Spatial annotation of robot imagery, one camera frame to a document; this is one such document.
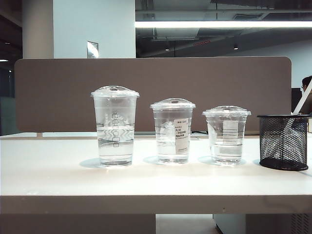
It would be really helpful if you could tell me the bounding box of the black mesh pen holder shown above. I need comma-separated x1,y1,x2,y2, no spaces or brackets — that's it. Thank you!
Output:
257,114,312,171

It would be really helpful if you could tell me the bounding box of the white drinking straw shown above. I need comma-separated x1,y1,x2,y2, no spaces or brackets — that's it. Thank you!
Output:
291,79,312,115

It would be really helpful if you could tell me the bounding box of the medium clear cup with label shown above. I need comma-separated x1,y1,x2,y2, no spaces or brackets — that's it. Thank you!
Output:
152,108,195,164

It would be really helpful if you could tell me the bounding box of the large clear plastic cup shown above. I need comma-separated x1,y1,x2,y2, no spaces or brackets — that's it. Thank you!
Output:
93,96,137,168

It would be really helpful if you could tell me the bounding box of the small clear plastic cup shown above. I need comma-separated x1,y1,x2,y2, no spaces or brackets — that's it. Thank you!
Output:
205,115,249,166

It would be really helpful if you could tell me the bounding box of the medium clear dome lid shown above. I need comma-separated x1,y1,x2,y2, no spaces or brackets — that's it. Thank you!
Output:
150,98,197,110

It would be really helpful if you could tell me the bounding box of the large clear dome lid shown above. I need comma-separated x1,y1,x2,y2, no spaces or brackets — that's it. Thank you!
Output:
90,85,140,98

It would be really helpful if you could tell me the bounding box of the small clear dome lid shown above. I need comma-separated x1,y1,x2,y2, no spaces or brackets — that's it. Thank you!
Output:
202,105,252,117

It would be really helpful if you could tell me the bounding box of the framed sign on pillar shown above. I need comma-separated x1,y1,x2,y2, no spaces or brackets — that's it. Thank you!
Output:
86,40,99,59

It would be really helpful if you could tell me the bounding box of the brown fabric desk partition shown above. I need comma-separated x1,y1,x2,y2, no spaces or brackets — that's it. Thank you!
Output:
14,56,293,134

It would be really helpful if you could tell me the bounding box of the long white ceiling light strip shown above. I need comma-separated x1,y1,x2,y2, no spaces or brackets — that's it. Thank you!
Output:
135,20,312,29

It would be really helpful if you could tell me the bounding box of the background computer monitor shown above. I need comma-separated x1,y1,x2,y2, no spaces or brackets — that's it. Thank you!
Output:
292,88,303,114

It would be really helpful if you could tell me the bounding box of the person in background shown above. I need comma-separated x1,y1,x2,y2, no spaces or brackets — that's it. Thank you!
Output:
301,75,312,98

